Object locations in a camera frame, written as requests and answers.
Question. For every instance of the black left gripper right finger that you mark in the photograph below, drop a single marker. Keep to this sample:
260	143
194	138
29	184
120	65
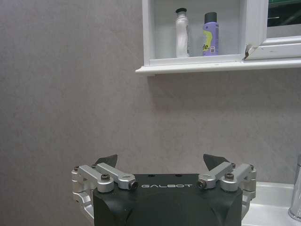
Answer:
237	175

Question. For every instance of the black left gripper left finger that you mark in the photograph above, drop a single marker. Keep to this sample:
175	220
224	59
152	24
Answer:
89	175

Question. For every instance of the white washbasin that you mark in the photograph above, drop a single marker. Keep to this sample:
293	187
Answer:
270	202

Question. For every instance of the white cabinet mirror door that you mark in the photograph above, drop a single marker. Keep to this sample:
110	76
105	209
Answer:
272	28

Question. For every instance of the chrome faucet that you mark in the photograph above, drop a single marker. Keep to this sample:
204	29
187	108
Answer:
296	190

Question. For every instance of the purple bottle with black cap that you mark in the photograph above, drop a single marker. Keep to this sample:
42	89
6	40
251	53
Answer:
210	35

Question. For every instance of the clear bottle with black cap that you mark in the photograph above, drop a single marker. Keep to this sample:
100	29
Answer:
182	35

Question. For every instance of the white wall cabinet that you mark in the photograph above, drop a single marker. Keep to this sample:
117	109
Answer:
200	35

